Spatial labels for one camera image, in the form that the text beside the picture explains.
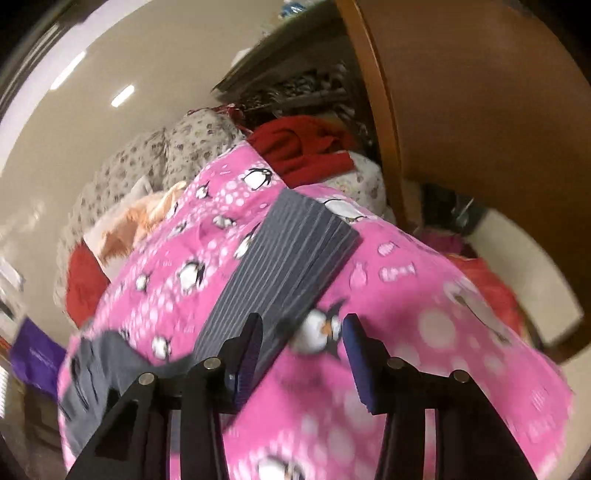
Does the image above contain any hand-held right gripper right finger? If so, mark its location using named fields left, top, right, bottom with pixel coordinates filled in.
left=343, top=313, right=542, bottom=480

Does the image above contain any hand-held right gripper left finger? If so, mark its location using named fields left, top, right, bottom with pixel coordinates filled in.
left=66, top=313, right=264, bottom=480

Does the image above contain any grey ribbed garment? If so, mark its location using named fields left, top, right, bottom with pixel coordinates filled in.
left=58, top=188, right=361, bottom=446

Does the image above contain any patterned clothes pile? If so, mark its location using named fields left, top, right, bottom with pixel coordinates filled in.
left=210, top=34, right=370, bottom=134

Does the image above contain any pink penguin print blanket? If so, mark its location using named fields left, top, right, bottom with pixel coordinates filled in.
left=58, top=141, right=575, bottom=480

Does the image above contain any red-orange cloth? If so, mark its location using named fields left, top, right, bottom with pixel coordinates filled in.
left=420, top=231, right=527, bottom=337

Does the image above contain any peach fluffy cloth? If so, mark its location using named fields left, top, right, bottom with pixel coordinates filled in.
left=99, top=182, right=188, bottom=268

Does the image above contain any red pillow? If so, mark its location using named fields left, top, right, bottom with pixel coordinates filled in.
left=65, top=242, right=112, bottom=329

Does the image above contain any white floral pillow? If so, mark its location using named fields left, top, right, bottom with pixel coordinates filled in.
left=323, top=150, right=398, bottom=222

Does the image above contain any purple bag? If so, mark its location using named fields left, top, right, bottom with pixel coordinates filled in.
left=9, top=318, right=68, bottom=400

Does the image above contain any red garment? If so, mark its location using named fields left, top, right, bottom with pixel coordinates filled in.
left=247, top=115, right=356, bottom=190

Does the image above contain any grey floral bedding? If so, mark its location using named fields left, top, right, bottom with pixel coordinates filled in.
left=53, top=111, right=247, bottom=305

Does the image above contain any brown wooden wardrobe door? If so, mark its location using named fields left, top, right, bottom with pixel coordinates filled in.
left=335, top=0, right=591, bottom=232

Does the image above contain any ceiling light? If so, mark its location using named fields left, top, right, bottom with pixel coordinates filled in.
left=111, top=84, right=136, bottom=109
left=49, top=51, right=88, bottom=90

